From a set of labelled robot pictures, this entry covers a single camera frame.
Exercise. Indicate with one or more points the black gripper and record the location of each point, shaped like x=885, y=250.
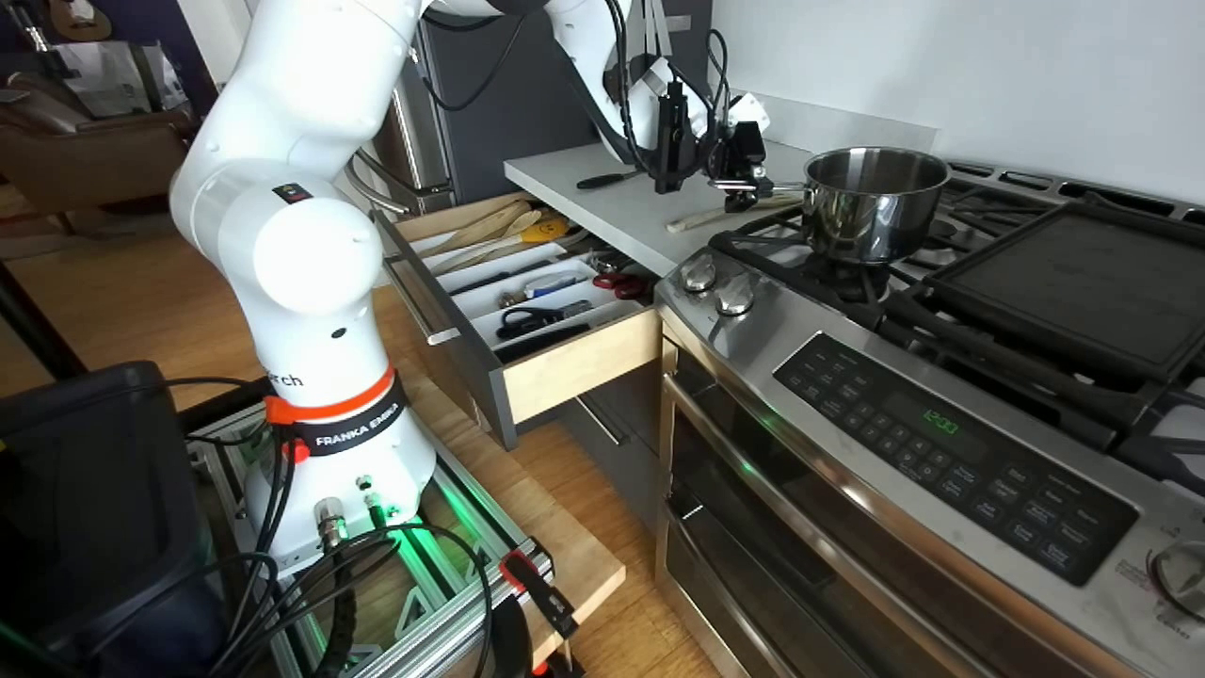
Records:
x=734, y=146

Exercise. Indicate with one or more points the stainless steel pot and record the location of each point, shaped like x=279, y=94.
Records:
x=870, y=212

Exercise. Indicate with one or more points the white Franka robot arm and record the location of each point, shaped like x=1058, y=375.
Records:
x=301, y=250

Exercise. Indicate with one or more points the silver range knob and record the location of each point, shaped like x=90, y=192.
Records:
x=734, y=295
x=1181, y=581
x=699, y=272

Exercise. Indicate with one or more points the black spatula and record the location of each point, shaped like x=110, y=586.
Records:
x=604, y=177

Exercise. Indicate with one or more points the yellow smiley spatula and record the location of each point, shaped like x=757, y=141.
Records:
x=547, y=232

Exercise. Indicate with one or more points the stainless steel range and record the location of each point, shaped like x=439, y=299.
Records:
x=802, y=417

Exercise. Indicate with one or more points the wooden kitchen drawer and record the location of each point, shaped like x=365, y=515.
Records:
x=590, y=365

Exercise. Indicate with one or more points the stainless steel refrigerator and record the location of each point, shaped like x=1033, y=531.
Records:
x=503, y=113

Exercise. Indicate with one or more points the white cutlery tray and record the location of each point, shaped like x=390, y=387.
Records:
x=503, y=285

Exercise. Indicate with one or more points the black range control panel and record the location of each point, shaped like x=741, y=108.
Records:
x=953, y=452

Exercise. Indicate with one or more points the black stove griddle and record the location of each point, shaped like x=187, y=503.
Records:
x=1078, y=285

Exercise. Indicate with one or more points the wooden robot platform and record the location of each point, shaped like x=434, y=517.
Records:
x=552, y=541

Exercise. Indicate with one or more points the red and black clamp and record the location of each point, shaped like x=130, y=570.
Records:
x=541, y=590

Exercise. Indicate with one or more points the brown sofa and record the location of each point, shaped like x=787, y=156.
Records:
x=88, y=153

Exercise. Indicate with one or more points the aluminium base frame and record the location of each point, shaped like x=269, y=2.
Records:
x=427, y=628

